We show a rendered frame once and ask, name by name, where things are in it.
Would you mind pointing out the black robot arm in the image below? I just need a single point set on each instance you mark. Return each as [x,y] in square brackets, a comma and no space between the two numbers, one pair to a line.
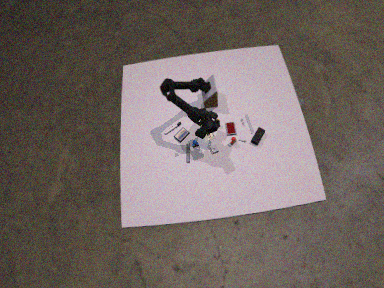
[194,113]

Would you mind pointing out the black stamp pad tin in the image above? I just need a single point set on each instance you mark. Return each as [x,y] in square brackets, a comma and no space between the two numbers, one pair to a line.
[181,135]

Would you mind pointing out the dark red ink pad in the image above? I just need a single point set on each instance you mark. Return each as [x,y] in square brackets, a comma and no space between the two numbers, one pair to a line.
[231,128]

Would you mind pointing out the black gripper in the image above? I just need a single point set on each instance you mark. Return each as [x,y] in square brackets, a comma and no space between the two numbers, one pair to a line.
[201,133]

